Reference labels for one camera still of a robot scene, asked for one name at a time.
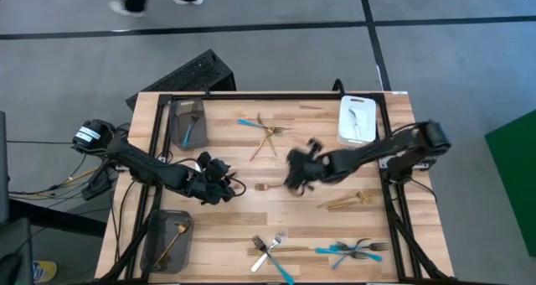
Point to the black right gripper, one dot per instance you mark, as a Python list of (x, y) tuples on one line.
[(322, 167)]

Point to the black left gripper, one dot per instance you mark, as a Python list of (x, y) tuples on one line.
[(207, 184)]

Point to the gold fork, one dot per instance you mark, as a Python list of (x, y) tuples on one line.
[(293, 249), (261, 187), (347, 205), (183, 227), (259, 150), (272, 144), (343, 198)]

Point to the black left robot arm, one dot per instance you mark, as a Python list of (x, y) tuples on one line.
[(125, 155)]

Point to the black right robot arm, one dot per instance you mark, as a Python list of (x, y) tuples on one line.
[(377, 151)]

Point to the grey translucent plastic bin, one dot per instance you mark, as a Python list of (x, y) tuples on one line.
[(176, 125), (159, 234)]

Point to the white plastic bin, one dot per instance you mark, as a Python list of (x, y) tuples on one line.
[(370, 121)]

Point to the black perforated box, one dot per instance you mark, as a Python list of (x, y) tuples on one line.
[(192, 73)]

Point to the yellow blue package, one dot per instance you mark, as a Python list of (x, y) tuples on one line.
[(44, 271)]

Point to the green board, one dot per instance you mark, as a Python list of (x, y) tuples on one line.
[(515, 172)]

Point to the dark grey chair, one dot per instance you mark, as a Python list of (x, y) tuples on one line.
[(14, 255)]

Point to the black aluminium table frame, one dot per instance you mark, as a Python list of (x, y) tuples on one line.
[(293, 96)]

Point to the black arched bracket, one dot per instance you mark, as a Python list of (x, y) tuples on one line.
[(338, 84)]

